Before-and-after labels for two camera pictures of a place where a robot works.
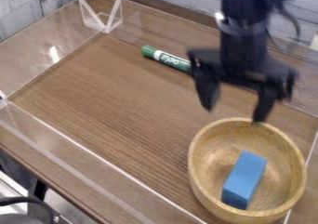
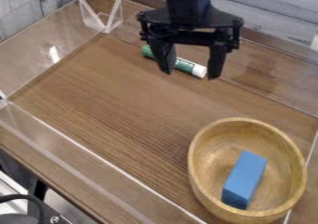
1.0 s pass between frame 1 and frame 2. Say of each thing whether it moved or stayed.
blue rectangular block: stayed
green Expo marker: stayed
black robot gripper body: moved
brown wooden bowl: stayed
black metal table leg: stayed
